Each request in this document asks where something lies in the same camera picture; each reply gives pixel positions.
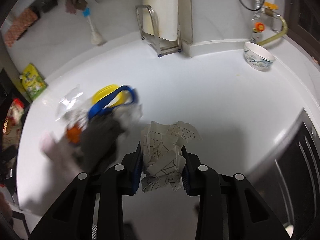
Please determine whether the printed paper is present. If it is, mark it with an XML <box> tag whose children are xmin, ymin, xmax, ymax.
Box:
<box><xmin>140</xmin><ymin>121</ymin><xmax>201</xmax><ymax>192</ymax></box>

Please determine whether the dark grey rag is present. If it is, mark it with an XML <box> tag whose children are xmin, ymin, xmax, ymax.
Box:
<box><xmin>80</xmin><ymin>114</ymin><xmax>125</xmax><ymax>174</ymax></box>

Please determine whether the orange peel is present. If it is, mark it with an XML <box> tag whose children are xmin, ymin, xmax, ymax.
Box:
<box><xmin>66</xmin><ymin>125</ymin><xmax>82</xmax><ymax>144</ymax></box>

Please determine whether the blue plastic strap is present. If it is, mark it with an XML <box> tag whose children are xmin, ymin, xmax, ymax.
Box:
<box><xmin>87</xmin><ymin>84</ymin><xmax>139</xmax><ymax>120</ymax></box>

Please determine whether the clear plastic packaging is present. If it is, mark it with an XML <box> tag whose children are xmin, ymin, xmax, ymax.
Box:
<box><xmin>55</xmin><ymin>86</ymin><xmax>86</xmax><ymax>121</ymax></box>

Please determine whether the yellow plastic lid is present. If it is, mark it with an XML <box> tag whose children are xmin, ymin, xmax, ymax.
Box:
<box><xmin>91</xmin><ymin>84</ymin><xmax>127</xmax><ymax>107</ymax></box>

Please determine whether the black sink basin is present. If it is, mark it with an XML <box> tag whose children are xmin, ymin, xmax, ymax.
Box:
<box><xmin>247</xmin><ymin>110</ymin><xmax>319</xmax><ymax>239</ymax></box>

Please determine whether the steel cutting board rack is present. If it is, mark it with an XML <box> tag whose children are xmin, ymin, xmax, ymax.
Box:
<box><xmin>135</xmin><ymin>5</ymin><xmax>182</xmax><ymax>58</ymax></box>

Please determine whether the yellow green detergent pouch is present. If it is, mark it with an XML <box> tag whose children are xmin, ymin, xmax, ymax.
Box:
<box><xmin>20</xmin><ymin>63</ymin><xmax>47</xmax><ymax>101</ymax></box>

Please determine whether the blue white bottle brush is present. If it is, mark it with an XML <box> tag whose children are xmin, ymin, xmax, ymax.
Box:
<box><xmin>82</xmin><ymin>7</ymin><xmax>106</xmax><ymax>46</ymax></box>

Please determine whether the white patterned ceramic bowl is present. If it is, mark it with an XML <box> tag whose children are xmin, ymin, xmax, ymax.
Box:
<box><xmin>244</xmin><ymin>42</ymin><xmax>275</xmax><ymax>72</ymax></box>

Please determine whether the orange knob gas fitting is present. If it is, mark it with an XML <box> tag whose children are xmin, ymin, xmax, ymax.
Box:
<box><xmin>251</xmin><ymin>18</ymin><xmax>265</xmax><ymax>43</ymax></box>

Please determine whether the white cutting board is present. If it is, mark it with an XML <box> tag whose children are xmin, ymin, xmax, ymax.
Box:
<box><xmin>143</xmin><ymin>0</ymin><xmax>178</xmax><ymax>41</ymax></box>

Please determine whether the brown hanging cloth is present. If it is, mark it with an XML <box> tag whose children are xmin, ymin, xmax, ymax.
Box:
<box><xmin>65</xmin><ymin>0</ymin><xmax>87</xmax><ymax>15</ymax></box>

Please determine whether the orange checkered dish cloth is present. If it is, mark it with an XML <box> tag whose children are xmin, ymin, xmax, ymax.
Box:
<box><xmin>4</xmin><ymin>7</ymin><xmax>40</xmax><ymax>48</ymax></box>

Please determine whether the brass gas valve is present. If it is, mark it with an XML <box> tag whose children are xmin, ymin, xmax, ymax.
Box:
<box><xmin>261</xmin><ymin>2</ymin><xmax>280</xmax><ymax>18</ymax></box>

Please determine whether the yellow gas hose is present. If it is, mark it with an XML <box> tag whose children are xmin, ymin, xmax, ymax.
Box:
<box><xmin>257</xmin><ymin>15</ymin><xmax>289</xmax><ymax>47</ymax></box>

